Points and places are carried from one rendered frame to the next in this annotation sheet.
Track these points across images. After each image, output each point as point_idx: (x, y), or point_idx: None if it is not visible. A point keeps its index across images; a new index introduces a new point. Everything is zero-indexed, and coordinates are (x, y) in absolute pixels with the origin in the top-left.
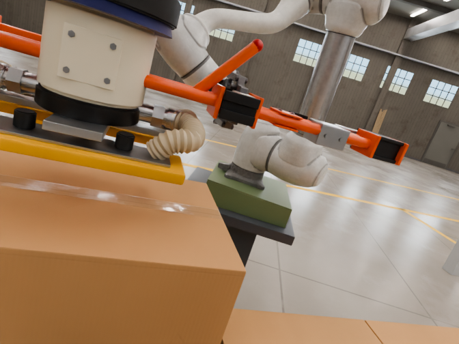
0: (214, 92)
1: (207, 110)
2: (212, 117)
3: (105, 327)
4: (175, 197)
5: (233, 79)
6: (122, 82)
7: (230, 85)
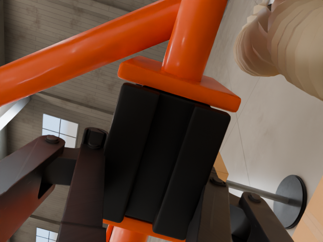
0: (158, 66)
1: (227, 89)
2: (213, 78)
3: None
4: None
5: (51, 151)
6: None
7: (75, 173)
